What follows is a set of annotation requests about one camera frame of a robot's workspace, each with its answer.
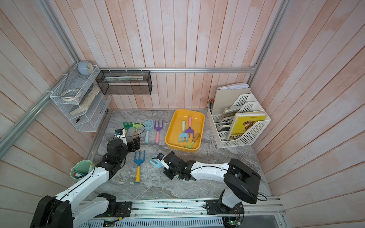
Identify green rake wooden handle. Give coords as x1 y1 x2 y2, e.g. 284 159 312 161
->
123 122 133 135

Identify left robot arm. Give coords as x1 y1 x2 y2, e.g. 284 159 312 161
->
30 137 140 228

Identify dark blue fork yellow handle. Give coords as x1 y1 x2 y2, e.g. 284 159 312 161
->
134 151 145 183

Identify purple rake pink handle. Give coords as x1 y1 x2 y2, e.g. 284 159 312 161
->
154 120 163 144

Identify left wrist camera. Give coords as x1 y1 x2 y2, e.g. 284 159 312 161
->
113 128 127 144

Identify beige folder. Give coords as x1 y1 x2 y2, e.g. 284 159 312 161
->
211 88 251 115

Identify old book on shelf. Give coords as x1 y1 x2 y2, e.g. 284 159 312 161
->
69 84 100 116

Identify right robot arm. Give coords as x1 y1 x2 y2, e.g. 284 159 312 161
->
155 152 261 208

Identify yellow storage box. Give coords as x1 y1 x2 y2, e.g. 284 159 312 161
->
165 109 205 153

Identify white desktop file organizer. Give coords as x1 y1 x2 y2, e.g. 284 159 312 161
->
207 93 271 148

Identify yellow picture book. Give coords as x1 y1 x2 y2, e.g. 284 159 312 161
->
228 112 266 140

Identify aluminium front rail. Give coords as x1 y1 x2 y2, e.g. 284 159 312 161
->
72 197 286 220

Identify black mesh wall basket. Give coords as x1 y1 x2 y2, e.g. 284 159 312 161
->
96 69 153 96

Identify papers in mesh basket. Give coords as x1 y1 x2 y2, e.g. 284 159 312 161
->
104 76 144 83

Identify light green wooden handled rake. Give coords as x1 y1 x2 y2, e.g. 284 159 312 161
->
132 122 144 138

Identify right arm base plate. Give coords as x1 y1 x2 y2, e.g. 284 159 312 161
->
202 199 244 216

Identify roll of white tape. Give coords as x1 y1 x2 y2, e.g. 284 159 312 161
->
60 88 80 102

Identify light blue hand rake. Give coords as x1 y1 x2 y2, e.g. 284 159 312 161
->
149 154 163 168

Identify pink handled garden tool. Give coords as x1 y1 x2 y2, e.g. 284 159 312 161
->
185 116 195 138

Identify pale blue round clock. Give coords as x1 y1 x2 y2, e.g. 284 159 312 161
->
78 61 94 77

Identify green cup with pens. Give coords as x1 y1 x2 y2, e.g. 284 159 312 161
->
70 160 95 180

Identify bundle of pencils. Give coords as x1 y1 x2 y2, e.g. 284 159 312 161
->
209 99 214 111

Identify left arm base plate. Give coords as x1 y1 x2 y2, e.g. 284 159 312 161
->
96 201 132 218

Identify white wire wall shelf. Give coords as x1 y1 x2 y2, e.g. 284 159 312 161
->
50 64 111 132

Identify light blue hand fork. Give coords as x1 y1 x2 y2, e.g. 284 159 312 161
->
179 120 188 143

